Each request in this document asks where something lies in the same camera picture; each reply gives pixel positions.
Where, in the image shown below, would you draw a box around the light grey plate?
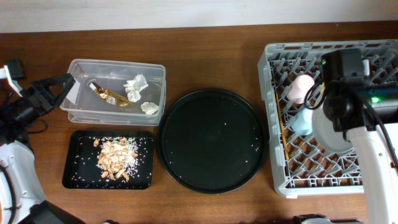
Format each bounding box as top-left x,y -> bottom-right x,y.
312,104 -> 353,153

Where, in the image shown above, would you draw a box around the gold snack wrapper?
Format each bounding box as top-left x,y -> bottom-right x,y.
89,82 -> 133,107

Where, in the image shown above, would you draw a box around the blue cup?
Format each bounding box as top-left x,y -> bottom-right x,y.
291,108 -> 313,136

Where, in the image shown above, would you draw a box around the pink cup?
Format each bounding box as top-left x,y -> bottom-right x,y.
287,74 -> 315,104

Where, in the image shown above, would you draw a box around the large white tissue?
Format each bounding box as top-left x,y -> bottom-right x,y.
123,74 -> 149,103

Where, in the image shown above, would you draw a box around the wooden chopstick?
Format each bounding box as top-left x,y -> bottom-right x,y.
275,92 -> 289,160

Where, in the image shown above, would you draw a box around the small white tissue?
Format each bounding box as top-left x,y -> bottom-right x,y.
141,102 -> 159,114

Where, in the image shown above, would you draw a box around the food scraps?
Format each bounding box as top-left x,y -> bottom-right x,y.
93,137 -> 139,183

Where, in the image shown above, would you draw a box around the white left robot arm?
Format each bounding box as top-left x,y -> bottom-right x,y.
1,73 -> 81,223

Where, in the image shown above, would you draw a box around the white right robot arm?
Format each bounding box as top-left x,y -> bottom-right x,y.
304,49 -> 397,223

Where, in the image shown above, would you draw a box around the clear plastic waste bin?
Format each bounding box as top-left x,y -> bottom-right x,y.
60,59 -> 166,126

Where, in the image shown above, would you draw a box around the grey dishwasher rack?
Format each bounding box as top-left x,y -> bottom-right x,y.
257,39 -> 397,198

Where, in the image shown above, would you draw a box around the black rectangular tray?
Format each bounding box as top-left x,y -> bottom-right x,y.
62,130 -> 155,190

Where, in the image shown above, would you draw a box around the round black serving tray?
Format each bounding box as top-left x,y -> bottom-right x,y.
157,88 -> 270,194

